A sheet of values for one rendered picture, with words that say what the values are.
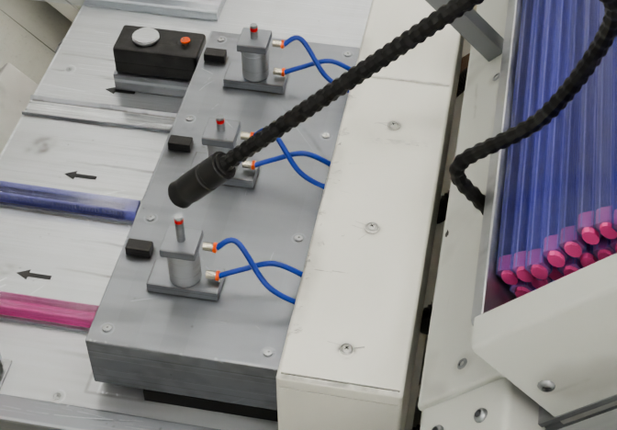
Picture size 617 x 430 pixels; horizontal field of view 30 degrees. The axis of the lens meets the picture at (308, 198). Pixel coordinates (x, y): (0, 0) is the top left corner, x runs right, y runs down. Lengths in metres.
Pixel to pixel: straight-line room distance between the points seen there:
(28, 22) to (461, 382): 1.96
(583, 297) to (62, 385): 0.40
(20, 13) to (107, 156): 1.57
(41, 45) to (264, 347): 1.81
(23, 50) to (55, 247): 1.58
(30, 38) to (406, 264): 1.81
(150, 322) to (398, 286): 0.17
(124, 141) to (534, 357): 0.49
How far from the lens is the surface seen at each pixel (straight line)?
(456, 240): 0.76
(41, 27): 2.55
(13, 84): 1.55
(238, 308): 0.78
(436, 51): 0.95
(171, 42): 1.02
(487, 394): 0.66
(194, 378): 0.78
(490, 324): 0.61
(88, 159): 0.99
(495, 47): 0.88
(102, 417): 0.80
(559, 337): 0.60
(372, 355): 0.74
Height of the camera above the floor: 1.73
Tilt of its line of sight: 37 degrees down
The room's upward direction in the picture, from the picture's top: 59 degrees clockwise
